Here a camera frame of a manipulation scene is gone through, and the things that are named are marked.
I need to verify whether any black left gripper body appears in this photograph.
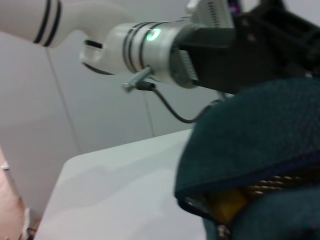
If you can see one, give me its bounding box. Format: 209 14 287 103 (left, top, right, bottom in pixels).
171 0 301 95

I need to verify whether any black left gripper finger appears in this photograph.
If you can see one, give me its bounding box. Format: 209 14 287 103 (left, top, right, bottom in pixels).
282 6 320 44
286 41 320 78

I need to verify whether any dark teal insulated lunch bag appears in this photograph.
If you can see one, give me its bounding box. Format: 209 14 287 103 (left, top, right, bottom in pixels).
174 77 320 240

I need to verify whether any yellow banana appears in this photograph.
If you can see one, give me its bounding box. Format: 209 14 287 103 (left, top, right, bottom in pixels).
206 189 249 224

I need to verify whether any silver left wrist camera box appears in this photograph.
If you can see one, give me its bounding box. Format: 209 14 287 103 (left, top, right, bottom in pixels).
185 0 235 29

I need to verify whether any left arm cable with plug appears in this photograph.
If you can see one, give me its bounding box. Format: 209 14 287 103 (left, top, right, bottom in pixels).
121 65 224 124

